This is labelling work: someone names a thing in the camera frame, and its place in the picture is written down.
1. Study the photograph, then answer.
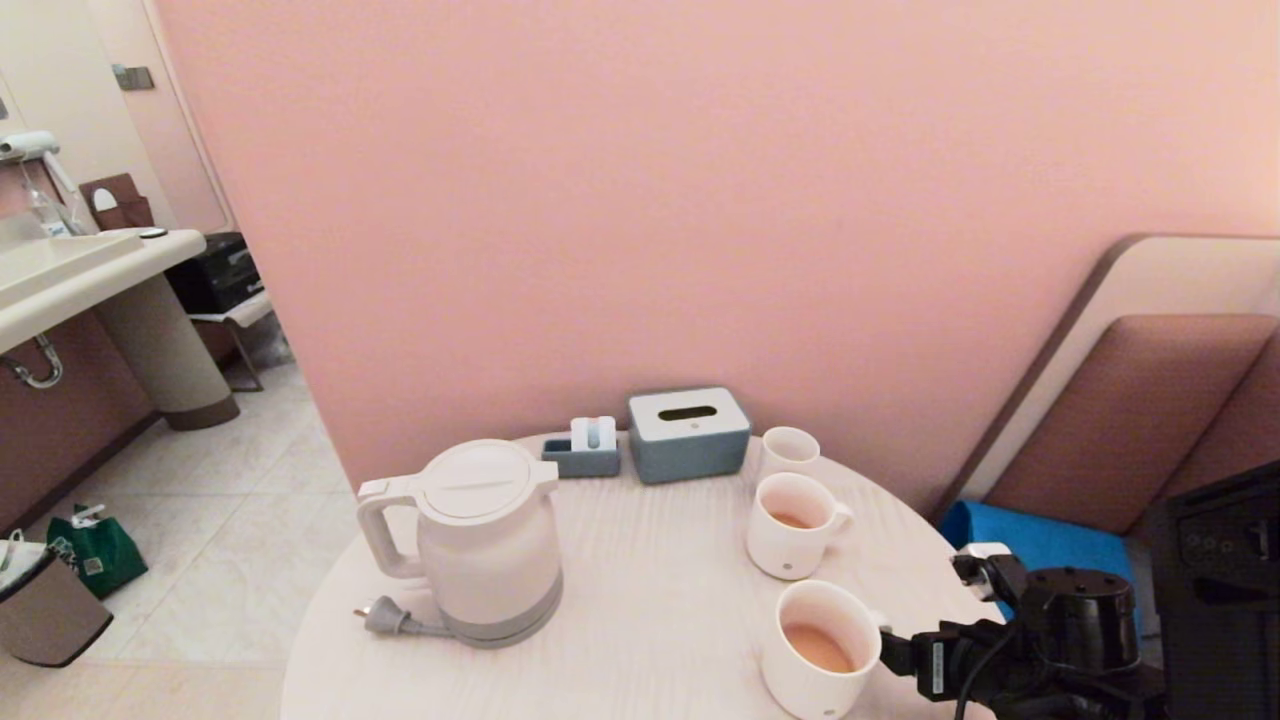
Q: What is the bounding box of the chrome sink drain pipe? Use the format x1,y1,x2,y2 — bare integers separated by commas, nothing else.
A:
0,333,66,391

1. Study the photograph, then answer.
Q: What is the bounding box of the blue-grey tissue box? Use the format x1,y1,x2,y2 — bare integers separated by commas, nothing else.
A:
627,387,752,485

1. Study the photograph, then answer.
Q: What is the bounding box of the white sink counter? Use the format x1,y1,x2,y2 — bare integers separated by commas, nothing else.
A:
0,228,241,431

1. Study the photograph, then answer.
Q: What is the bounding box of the grey kettle power plug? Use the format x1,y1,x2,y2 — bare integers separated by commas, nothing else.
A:
352,595,451,638

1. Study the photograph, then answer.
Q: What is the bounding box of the brown and cream sofa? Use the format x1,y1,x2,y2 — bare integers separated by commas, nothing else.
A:
930,233,1280,561

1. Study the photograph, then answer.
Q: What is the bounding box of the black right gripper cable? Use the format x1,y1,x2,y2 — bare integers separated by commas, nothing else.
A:
952,625,1019,720

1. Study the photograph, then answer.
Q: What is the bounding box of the white metal-legged stool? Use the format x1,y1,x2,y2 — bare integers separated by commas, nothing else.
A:
190,290,281,393

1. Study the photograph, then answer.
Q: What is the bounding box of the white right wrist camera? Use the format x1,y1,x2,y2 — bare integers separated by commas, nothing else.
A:
950,543,1029,601

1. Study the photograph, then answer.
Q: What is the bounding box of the brown tissue holder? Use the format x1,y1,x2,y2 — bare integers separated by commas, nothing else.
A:
80,174,157,233

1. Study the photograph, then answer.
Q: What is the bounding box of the white electric kettle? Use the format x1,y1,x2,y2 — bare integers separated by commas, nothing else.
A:
356,439,564,649

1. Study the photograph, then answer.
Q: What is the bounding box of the grey folded cloth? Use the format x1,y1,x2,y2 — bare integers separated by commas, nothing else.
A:
1118,533,1166,666

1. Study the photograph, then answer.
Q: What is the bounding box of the small white handleless cup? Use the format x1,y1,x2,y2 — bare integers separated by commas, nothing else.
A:
757,426,821,481

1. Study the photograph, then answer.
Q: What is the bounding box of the green shopping bag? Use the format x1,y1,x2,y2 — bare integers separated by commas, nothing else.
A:
48,503,149,600

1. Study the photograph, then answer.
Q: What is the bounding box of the small blue-grey tray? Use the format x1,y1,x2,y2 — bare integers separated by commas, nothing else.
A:
542,432,622,479

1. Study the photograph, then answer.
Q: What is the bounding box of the white ribbed ceramic mug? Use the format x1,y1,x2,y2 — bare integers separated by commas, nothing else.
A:
746,472,854,581
762,580,891,720

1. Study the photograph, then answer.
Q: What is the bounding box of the black box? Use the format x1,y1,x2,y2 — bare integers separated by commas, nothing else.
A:
165,232,269,316

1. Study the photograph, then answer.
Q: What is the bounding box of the blue folded cloth bag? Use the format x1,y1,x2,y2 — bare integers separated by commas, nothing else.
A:
940,500,1141,641

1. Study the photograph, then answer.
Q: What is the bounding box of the brown trash bin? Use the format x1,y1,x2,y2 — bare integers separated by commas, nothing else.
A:
0,545,113,668

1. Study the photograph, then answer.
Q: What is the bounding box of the white hair dryer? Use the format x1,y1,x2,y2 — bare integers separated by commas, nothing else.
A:
0,130,79,196

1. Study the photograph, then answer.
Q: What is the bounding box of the clear plastic bottle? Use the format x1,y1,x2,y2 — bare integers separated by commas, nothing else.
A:
22,165,76,239

